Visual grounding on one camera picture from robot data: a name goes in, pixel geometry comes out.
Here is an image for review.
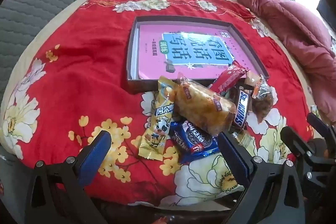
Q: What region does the brown chocolate bar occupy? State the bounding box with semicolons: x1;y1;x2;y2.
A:
228;85;254;132

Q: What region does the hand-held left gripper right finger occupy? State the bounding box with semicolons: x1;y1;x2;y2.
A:
217;132;306;224

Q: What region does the clear brown snack packet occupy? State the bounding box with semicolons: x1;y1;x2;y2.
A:
251;82;277;118

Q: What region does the pink quilt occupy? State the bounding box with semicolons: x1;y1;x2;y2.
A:
229;0;336;122

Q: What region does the red snack packet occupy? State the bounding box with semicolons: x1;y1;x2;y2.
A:
209;60;248;93

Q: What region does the pink book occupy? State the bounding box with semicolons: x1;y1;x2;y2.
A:
136;24;263;81

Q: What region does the clear pastry packet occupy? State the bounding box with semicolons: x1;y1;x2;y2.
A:
175;72;237;136

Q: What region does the shallow cardboard box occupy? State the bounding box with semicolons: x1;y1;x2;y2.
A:
127;16;270;95

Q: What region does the red floral blanket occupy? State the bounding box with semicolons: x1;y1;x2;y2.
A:
0;0;318;207

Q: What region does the blue cookie packet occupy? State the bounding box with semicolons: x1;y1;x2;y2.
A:
168;120;221;165

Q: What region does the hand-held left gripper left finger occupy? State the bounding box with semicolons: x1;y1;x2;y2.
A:
25;130;113;224

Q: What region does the yellow candy packet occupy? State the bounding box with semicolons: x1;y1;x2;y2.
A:
138;76;176;161

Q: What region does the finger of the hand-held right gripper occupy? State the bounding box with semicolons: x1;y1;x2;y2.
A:
307;112;336;146
280;126;334;188

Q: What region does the beige snack packet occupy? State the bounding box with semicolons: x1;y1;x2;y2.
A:
243;74;265;98

